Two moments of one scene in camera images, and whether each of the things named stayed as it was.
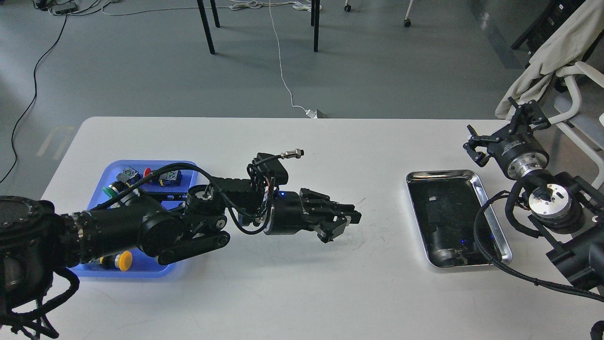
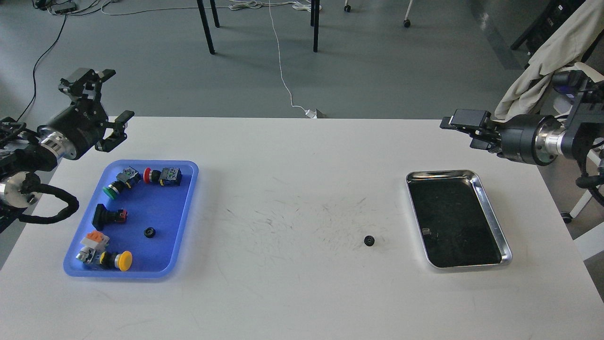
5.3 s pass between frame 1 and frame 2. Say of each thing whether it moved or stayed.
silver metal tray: stayed
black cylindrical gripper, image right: moved
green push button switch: stayed
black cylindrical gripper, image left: moved
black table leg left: stayed
